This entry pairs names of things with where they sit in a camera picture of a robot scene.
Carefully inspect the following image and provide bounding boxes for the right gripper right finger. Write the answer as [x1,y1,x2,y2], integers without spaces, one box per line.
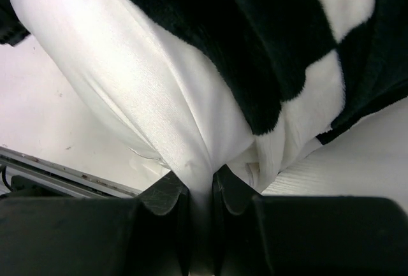
[212,166,407,275]

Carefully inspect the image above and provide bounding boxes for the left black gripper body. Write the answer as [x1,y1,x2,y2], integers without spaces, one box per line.
[0,0,30,47]

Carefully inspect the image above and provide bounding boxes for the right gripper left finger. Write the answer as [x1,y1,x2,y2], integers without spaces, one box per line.
[1,173,191,275]

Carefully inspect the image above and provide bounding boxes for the white pillow insert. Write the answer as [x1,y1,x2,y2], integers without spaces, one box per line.
[11,0,258,196]

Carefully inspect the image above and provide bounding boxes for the black white checkered pillowcase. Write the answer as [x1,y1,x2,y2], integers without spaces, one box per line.
[130,0,407,189]

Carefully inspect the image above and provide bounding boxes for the aluminium front rail frame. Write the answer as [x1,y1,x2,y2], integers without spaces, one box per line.
[1,147,141,198]

